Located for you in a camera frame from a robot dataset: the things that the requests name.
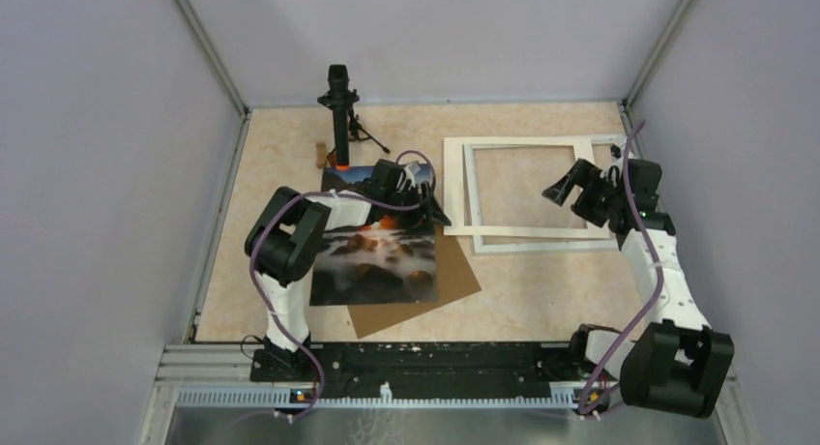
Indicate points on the white picture frame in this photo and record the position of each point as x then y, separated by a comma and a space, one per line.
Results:
498, 244

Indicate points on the small wooden block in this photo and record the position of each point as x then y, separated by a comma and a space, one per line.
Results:
321, 155

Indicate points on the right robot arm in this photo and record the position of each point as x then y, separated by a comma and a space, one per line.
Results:
668, 358

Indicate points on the brown backing board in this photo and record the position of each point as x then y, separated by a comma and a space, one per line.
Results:
455, 280

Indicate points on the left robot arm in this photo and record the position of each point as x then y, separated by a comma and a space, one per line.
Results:
287, 237

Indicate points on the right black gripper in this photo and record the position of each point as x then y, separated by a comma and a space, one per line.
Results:
586, 176

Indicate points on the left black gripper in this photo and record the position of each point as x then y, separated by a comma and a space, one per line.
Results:
418, 219

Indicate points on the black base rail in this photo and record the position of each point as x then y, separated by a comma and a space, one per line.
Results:
429, 371

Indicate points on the sunset seascape photo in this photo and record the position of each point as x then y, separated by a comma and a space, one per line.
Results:
386, 261

